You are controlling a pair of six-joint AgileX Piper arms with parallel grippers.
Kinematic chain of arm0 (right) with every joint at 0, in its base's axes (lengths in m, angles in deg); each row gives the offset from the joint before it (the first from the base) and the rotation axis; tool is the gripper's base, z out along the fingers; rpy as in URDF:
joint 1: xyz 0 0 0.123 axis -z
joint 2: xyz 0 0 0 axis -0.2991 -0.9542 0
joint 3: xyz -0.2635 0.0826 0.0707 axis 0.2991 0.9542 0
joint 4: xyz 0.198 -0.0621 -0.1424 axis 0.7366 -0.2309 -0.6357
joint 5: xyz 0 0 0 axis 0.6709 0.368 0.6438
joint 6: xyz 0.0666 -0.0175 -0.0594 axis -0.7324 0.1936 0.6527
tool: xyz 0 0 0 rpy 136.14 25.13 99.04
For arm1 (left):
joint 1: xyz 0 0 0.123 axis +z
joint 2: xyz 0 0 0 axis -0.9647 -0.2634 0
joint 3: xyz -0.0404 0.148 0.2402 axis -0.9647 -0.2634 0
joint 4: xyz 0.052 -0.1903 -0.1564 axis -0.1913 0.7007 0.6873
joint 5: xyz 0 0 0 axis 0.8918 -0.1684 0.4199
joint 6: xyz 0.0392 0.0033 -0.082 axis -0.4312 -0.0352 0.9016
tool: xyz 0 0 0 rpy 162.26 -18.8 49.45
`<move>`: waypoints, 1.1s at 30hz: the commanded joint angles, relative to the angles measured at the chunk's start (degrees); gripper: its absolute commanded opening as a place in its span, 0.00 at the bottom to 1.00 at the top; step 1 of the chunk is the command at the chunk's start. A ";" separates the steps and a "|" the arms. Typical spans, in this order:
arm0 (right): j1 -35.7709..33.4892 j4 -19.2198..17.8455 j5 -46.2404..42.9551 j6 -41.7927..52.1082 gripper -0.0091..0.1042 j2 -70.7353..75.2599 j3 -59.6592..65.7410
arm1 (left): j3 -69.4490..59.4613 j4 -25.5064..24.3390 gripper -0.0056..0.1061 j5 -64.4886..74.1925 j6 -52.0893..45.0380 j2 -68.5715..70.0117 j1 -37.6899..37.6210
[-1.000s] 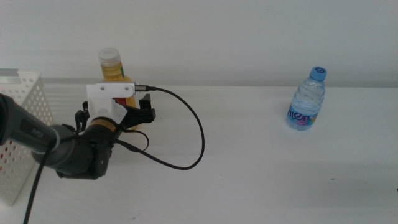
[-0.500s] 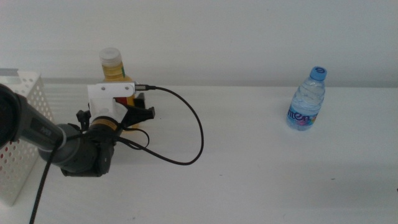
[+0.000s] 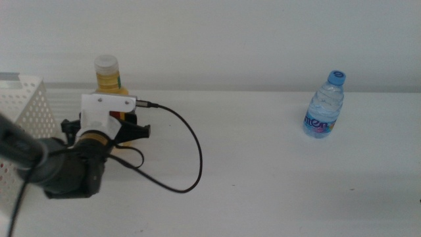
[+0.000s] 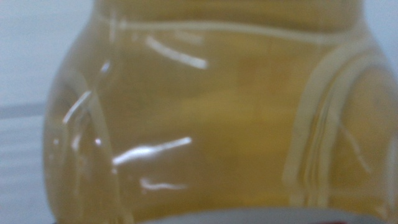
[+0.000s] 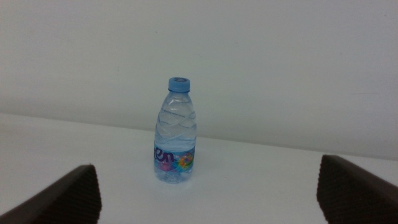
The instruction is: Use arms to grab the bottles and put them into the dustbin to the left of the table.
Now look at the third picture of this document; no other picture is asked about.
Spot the white perforated plastic basket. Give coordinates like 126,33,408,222
0,72,63,215

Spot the orange juice bottle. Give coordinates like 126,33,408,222
94,55,137,148

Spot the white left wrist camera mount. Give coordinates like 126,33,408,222
80,93,137,142

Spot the black braided left camera cable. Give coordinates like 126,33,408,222
6,99,203,237

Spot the thin black gripper wire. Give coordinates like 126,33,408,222
110,144,145,169

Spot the blue-capped water bottle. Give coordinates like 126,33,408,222
302,70,347,140

